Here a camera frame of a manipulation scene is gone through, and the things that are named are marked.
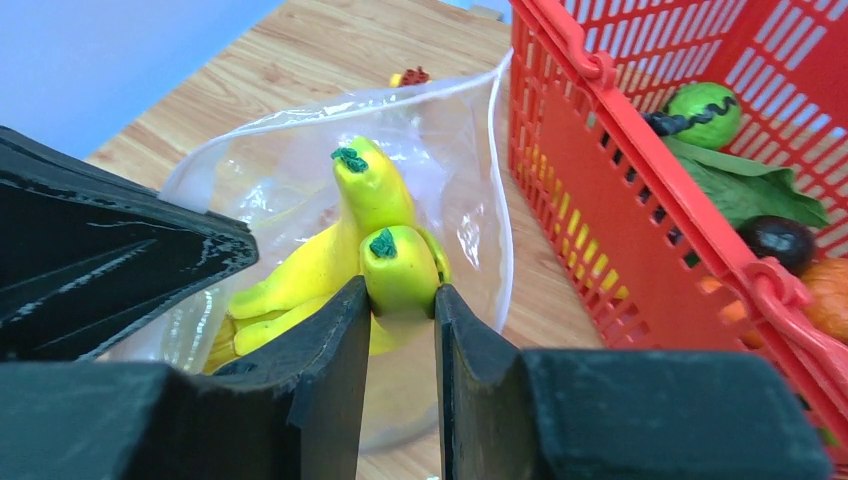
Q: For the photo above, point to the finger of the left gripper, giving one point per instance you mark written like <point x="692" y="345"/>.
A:
<point x="89" y="257"/>

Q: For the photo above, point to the clear zip top bag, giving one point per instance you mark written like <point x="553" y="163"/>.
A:
<point x="276" y="175"/>

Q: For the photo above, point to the green toy lettuce leaf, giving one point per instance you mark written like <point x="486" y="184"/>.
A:
<point x="741" y="189"/>

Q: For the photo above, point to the orange toy pumpkin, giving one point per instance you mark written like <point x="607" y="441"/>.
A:
<point x="826" y="280"/>

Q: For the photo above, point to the dark purple toy plum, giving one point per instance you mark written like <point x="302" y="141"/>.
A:
<point x="791" y="243"/>

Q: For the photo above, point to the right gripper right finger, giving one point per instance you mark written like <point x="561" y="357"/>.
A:
<point x="510" y="413"/>

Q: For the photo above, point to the colourful toy block car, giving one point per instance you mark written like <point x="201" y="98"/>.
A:
<point x="409" y="77"/>

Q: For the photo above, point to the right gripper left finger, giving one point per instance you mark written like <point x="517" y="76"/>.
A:
<point x="289" y="410"/>

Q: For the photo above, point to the yellow toy banana bunch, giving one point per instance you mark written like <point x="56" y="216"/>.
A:
<point x="377" y="236"/>

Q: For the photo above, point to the red plastic shopping basket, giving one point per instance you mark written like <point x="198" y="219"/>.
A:
<point x="654" y="262"/>

